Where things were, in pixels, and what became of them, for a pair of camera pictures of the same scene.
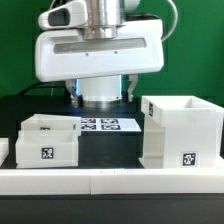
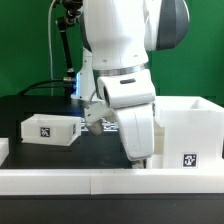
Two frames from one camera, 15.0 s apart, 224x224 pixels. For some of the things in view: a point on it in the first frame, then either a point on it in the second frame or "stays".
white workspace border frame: (113, 181) stays
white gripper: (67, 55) to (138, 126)
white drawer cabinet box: (181, 132) stays
